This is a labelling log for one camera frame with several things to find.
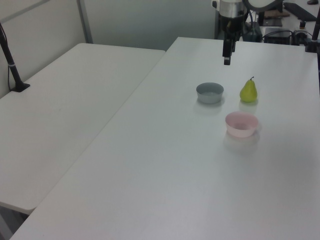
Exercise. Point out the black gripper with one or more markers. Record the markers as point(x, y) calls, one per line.
point(231, 26)

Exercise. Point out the green pear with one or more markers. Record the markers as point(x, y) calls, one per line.
point(248, 92)

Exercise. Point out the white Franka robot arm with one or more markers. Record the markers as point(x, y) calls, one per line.
point(231, 8)

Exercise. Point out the grey bowl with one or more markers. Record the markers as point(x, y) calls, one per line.
point(209, 96)

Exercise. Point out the pink bowl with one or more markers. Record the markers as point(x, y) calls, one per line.
point(241, 128)

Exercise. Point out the black control box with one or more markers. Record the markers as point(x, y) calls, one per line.
point(276, 35)

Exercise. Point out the grey partition post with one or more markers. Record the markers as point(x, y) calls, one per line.
point(85, 22)

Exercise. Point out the black camera stand with base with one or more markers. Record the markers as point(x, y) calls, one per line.
point(11, 63)

